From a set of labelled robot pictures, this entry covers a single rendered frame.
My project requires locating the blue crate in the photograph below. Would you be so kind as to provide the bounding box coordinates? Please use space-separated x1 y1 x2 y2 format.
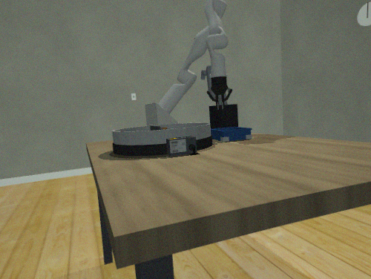
211 127 252 142

